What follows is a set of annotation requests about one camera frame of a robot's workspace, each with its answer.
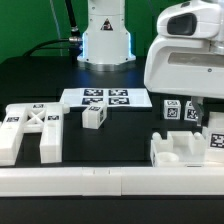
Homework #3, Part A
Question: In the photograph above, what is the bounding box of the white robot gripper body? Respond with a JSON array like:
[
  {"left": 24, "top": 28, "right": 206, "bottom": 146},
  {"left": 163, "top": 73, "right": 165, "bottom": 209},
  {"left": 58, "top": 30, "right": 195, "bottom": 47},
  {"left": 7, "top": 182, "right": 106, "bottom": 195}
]
[{"left": 144, "top": 0, "right": 224, "bottom": 99}]

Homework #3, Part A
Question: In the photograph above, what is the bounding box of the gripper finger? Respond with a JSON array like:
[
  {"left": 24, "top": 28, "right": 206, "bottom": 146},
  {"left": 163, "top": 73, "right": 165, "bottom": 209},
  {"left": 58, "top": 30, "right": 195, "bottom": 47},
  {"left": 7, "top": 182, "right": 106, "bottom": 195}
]
[{"left": 191, "top": 96, "right": 204, "bottom": 126}]

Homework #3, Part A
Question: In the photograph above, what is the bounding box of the white chair seat block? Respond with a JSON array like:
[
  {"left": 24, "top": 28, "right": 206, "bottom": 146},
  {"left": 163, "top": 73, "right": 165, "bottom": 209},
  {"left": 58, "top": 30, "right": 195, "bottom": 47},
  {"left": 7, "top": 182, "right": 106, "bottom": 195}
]
[{"left": 149, "top": 130, "right": 224, "bottom": 168}]

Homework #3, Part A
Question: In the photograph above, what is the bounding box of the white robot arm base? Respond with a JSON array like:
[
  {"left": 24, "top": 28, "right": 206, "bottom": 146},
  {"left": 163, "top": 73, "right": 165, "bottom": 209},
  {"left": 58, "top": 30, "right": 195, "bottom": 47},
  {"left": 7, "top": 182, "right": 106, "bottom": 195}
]
[{"left": 77, "top": 0, "right": 136, "bottom": 71}]

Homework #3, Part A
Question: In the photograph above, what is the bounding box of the white tagged cube right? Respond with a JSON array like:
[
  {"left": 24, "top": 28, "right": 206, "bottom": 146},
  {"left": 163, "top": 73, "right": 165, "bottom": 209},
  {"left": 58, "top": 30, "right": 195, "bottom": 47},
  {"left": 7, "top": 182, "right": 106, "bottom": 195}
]
[{"left": 184, "top": 101, "right": 197, "bottom": 121}]

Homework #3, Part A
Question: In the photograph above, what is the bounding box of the white tagged cube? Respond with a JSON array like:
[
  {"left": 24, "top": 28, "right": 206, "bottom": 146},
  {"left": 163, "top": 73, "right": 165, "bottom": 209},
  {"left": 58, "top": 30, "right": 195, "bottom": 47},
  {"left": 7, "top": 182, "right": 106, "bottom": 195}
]
[
  {"left": 163, "top": 100, "right": 181, "bottom": 120},
  {"left": 184, "top": 101, "right": 197, "bottom": 121}
]

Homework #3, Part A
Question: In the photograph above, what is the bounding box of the white tagged cube left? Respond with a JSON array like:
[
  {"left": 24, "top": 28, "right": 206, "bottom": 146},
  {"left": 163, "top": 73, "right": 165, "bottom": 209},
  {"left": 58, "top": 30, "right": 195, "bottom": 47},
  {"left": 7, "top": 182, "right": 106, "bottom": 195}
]
[{"left": 163, "top": 100, "right": 181, "bottom": 120}]

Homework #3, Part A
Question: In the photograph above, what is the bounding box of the white tag sheet plate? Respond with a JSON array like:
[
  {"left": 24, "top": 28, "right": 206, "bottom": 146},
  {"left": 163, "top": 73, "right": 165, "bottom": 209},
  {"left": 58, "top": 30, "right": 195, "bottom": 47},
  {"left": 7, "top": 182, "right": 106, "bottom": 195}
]
[{"left": 60, "top": 88, "right": 152, "bottom": 108}]

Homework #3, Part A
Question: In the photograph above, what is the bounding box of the black cable with connector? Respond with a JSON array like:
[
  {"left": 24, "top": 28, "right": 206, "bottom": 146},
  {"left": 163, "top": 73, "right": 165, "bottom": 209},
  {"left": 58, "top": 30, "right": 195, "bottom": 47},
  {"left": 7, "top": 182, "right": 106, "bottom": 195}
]
[{"left": 22, "top": 0, "right": 83, "bottom": 58}]

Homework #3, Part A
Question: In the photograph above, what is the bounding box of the white front rail barrier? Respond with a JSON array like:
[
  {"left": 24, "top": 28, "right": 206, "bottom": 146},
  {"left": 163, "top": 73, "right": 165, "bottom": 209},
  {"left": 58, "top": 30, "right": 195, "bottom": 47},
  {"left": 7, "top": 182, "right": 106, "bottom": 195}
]
[{"left": 0, "top": 167, "right": 224, "bottom": 197}]

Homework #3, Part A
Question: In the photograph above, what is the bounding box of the white chair back frame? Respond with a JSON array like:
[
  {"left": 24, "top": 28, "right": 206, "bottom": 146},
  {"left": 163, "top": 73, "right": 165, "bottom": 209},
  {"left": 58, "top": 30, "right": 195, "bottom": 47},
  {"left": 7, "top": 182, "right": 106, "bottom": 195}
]
[{"left": 0, "top": 102, "right": 70, "bottom": 166}]

